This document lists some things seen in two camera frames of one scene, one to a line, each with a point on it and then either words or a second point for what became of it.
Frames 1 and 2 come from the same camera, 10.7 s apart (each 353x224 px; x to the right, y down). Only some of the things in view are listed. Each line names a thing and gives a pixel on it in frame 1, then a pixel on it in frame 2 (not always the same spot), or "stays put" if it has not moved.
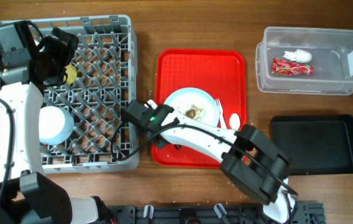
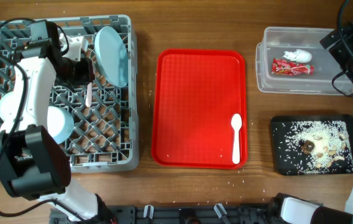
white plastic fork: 222,121 → 89,94
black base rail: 306,213 stays put
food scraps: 194,112 → 327,144
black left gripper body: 56,55 → 76,73
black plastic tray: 319,144 stays put
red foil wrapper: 286,67 stays put
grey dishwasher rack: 101,141 stays put
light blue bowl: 55,124 stays put
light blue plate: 196,104 → 112,53
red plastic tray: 222,72 stays put
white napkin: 299,55 stays put
